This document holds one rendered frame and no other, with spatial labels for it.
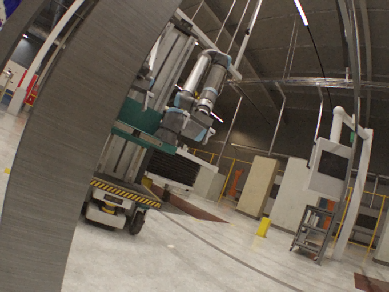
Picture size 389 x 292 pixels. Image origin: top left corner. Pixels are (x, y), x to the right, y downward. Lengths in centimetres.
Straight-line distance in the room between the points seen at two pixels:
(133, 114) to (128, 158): 35
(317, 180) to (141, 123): 239
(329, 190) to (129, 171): 254
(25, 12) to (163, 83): 137
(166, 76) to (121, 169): 86
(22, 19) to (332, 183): 326
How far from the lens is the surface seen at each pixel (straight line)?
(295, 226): 594
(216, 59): 167
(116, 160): 166
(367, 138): 437
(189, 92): 131
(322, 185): 306
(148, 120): 161
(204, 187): 733
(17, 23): 66
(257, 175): 662
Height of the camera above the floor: 57
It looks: 8 degrees up
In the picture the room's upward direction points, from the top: 22 degrees clockwise
